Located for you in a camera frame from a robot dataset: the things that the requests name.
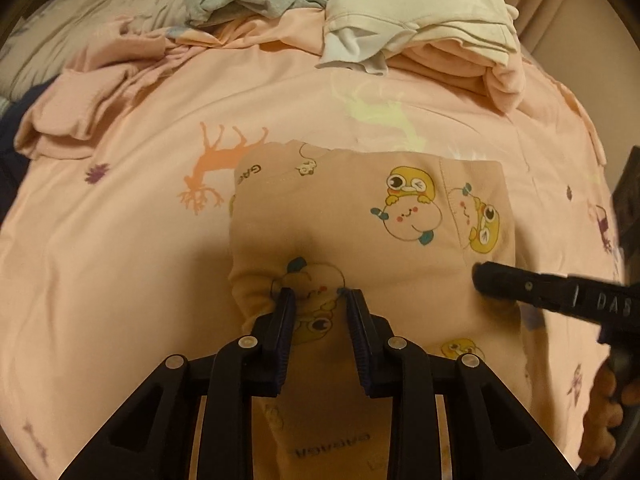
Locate pink folded garment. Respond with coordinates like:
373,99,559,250
387,40,526,113

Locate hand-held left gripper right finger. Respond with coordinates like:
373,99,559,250
345,287,581,480

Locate pink cartoon print pants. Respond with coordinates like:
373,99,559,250
227,140,536,480

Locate crumpled pink garment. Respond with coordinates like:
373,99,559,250
15,25,281,161

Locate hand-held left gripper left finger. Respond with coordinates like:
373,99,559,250
60,287,297,480

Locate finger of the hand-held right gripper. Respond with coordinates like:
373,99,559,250
472,260,576,313

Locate dark navy garment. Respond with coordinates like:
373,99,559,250
0,85,66,191

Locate pink animal print bedsheet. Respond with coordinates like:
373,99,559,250
0,7,626,480

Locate white folded garment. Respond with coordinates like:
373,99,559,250
315,0,521,77

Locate person's right hand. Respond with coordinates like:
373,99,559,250
579,360,626,467

